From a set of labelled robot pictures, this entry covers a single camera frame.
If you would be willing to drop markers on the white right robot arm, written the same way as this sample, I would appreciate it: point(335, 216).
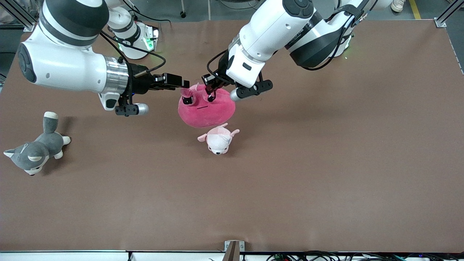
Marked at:
point(65, 69)

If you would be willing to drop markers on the light pink plush puppy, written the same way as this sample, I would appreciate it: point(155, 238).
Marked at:
point(217, 141)

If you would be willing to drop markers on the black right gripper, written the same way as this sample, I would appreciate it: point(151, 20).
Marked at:
point(139, 81)

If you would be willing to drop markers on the grey metal table bracket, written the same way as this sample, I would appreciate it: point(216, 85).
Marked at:
point(233, 252)

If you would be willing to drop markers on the magenta round plush toy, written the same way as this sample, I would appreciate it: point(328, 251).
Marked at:
point(206, 116)

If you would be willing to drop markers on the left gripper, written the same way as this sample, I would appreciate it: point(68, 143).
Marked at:
point(222, 71)

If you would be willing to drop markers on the white table edge rail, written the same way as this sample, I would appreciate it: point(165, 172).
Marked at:
point(72, 256)

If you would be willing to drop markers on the metal leg with caster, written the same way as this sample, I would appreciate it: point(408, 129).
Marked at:
point(182, 13)

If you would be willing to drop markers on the aluminium frame profile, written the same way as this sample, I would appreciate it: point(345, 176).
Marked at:
point(21, 16)
point(444, 18)

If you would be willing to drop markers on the white sneaker shoe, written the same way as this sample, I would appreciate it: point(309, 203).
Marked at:
point(398, 5)

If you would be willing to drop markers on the brown table cover sheet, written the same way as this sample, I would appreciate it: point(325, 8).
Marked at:
point(290, 188)

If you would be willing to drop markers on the grey white husky plush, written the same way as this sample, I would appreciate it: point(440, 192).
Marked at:
point(36, 150)

